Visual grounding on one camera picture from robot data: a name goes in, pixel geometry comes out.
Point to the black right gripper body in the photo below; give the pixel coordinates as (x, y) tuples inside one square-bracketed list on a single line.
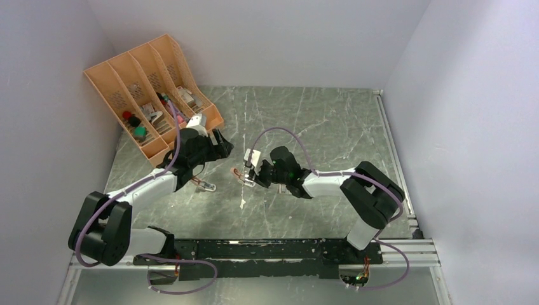
[(268, 174)]

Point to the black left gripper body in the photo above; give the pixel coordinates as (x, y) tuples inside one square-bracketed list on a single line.
[(206, 151)]

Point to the cardboard staple tray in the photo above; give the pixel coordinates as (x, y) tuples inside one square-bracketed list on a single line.
[(282, 189)]

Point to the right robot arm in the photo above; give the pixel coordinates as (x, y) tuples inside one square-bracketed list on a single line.
[(375, 197)]

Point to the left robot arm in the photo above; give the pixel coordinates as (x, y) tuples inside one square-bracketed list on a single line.
[(103, 232)]

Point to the grey white stapler in organizer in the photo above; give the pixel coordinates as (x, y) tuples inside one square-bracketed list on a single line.
[(156, 117)]

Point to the green stamp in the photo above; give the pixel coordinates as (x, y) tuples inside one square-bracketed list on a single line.
[(139, 133)]

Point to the black round stamp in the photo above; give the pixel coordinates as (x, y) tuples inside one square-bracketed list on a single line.
[(134, 121)]

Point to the peach plastic file organizer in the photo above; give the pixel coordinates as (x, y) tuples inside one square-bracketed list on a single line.
[(132, 79)]

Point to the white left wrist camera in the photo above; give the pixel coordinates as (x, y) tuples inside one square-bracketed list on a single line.
[(198, 123)]

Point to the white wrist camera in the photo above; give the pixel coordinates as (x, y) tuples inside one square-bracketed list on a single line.
[(198, 123), (252, 159)]

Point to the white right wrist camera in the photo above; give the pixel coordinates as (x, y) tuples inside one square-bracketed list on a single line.
[(252, 159)]

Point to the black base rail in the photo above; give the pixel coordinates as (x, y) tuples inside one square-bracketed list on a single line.
[(321, 257)]

